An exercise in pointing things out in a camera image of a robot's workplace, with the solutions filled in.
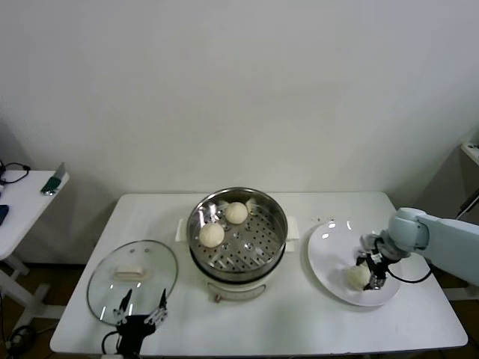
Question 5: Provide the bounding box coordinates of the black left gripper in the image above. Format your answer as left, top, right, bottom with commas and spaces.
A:
113, 288, 169, 359

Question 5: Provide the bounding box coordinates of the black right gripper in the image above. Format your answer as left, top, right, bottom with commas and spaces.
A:
355, 250, 391, 292

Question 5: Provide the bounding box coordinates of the white steamed baozi bun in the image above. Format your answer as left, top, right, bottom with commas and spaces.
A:
225, 201, 248, 225
346, 264, 372, 291
198, 223, 226, 248

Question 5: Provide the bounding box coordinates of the glass lid with white handle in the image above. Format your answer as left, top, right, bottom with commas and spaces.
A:
86, 239, 178, 325

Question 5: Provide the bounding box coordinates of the stainless steel steamer basket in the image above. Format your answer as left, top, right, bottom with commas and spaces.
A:
175, 188, 302, 280

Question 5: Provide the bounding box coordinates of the white round plate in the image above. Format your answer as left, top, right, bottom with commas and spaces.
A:
306, 220, 403, 308

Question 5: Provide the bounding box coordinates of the white side table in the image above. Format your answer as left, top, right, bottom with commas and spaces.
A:
0, 170, 70, 330

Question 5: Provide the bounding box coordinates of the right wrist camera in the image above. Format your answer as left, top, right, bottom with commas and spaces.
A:
359, 232, 382, 251

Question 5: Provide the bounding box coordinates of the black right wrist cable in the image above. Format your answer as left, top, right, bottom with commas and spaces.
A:
387, 260, 435, 284

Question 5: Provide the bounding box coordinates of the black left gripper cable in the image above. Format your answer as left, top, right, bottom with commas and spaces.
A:
101, 331, 121, 355

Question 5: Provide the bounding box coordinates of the black floor cable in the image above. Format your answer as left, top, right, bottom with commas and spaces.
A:
7, 324, 38, 352

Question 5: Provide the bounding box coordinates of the thin black cable with plug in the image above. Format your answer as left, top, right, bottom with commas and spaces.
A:
0, 156, 31, 185

